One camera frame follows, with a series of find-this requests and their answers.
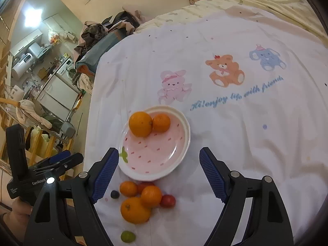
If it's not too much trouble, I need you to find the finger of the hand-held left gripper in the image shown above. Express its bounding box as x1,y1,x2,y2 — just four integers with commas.
33,153,84,182
28,150,71,171

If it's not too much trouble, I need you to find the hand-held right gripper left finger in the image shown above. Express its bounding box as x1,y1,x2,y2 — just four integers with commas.
24,147,120,246

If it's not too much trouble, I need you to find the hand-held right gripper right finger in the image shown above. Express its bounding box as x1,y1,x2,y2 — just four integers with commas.
199,147,294,246

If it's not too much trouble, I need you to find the small mandarin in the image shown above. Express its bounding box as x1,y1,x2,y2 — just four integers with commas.
119,181,138,198
141,185,163,208
152,113,171,133

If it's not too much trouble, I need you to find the red cherry tomato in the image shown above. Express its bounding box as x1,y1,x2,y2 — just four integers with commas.
160,195,176,208
137,181,156,194

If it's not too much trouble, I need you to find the large orange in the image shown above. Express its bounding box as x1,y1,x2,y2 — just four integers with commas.
120,197,151,224
129,111,153,137

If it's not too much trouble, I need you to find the white plastic plate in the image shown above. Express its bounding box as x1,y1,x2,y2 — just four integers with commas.
117,105,191,181

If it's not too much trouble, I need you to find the person's left hand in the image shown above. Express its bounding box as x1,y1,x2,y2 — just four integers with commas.
0,199,33,226

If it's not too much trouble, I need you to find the wooden rack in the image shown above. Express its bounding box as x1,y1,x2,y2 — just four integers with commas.
0,97,77,177

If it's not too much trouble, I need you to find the grey stool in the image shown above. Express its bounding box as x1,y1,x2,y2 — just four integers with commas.
61,121,76,139

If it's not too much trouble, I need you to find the beige towel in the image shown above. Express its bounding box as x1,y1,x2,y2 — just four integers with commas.
15,99,53,129

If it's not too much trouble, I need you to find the white animal print blanket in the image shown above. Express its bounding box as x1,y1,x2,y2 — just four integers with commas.
84,5,328,246

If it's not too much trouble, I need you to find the white floor cabinet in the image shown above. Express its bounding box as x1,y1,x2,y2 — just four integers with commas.
34,74,80,114

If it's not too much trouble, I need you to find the green grape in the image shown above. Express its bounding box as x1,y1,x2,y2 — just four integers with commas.
121,231,136,243

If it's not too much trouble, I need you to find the pale floral cloth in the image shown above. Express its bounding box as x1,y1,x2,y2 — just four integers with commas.
76,73,95,96

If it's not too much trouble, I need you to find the white washing machine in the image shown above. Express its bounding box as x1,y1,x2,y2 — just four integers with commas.
56,57,78,83

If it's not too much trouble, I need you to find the white kitchen appliance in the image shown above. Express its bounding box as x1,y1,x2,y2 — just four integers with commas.
11,53,33,79

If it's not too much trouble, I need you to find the teal and orange cushion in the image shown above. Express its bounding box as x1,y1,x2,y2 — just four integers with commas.
75,29,125,79

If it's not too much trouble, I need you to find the dark patterned garment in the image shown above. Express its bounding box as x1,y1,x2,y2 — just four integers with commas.
81,20,109,50

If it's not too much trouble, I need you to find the ceiling light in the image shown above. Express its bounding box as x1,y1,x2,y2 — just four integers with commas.
24,7,43,28

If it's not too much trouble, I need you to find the black garment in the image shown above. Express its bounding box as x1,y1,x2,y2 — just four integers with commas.
102,11,140,35

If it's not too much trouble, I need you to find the pink garment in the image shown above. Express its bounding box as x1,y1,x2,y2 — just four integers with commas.
122,5,147,28

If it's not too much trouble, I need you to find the pale yellow printed sheet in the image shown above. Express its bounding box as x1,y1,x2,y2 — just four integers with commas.
138,0,328,40

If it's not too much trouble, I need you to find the white wall cabinet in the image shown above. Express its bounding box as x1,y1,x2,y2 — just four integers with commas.
43,13,72,36
10,29,43,56

